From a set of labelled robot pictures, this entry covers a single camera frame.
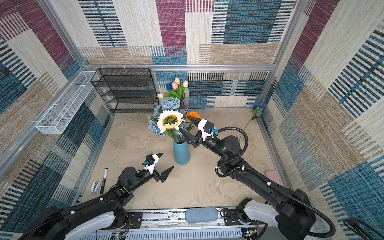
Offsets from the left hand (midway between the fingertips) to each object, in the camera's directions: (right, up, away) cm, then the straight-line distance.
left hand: (167, 158), depth 76 cm
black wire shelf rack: (-35, +42, +35) cm, 65 cm away
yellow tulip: (+3, +44, +18) cm, 48 cm away
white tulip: (-8, +35, +21) cm, 42 cm away
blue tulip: (-1, +40, +17) cm, 44 cm away
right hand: (+9, +17, -16) cm, 25 cm away
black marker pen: (-37, -15, +10) cm, 41 cm away
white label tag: (+3, -28, -1) cm, 28 cm away
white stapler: (-40, -17, +7) cm, 44 cm away
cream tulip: (+8, +42, +18) cm, 47 cm away
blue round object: (+61, +27, +39) cm, 77 cm away
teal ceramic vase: (+7, +2, +7) cm, 10 cm away
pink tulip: (+2, +41, +18) cm, 44 cm away
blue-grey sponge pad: (+17, -26, -3) cm, 31 cm away
